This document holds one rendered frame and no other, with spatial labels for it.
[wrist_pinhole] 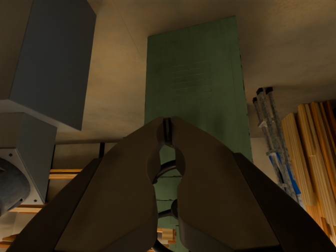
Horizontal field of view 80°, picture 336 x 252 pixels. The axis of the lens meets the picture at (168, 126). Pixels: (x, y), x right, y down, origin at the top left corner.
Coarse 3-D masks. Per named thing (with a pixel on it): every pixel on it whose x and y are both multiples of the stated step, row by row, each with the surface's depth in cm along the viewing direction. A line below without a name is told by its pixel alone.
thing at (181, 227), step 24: (168, 120) 11; (192, 144) 9; (216, 144) 9; (192, 168) 8; (216, 168) 8; (192, 192) 7; (216, 192) 7; (240, 192) 7; (192, 216) 6; (216, 216) 6; (240, 216) 6; (264, 216) 6; (192, 240) 6; (216, 240) 6; (240, 240) 6; (264, 240) 6
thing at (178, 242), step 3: (177, 225) 66; (177, 228) 66; (177, 231) 65; (177, 234) 65; (177, 237) 65; (177, 240) 65; (177, 243) 64; (180, 243) 64; (177, 246) 64; (180, 246) 64; (183, 246) 64; (177, 249) 64; (180, 249) 64; (183, 249) 63; (186, 249) 63
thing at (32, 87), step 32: (0, 0) 60; (32, 0) 57; (64, 0) 70; (0, 32) 56; (32, 32) 56; (64, 32) 70; (0, 64) 52; (32, 64) 56; (64, 64) 69; (0, 96) 49; (32, 96) 55; (64, 96) 68; (64, 128) 73
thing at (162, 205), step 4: (156, 200) 80; (160, 200) 79; (164, 200) 79; (168, 200) 79; (172, 200) 78; (160, 204) 79; (164, 204) 79; (168, 204) 78; (160, 208) 79; (164, 208) 78; (168, 208) 78
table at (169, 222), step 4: (168, 216) 77; (172, 216) 67; (160, 220) 77; (164, 220) 77; (168, 220) 76; (172, 220) 67; (176, 220) 66; (160, 224) 77; (164, 224) 76; (168, 224) 76; (172, 224) 67; (176, 224) 66; (168, 228) 76; (172, 228) 75
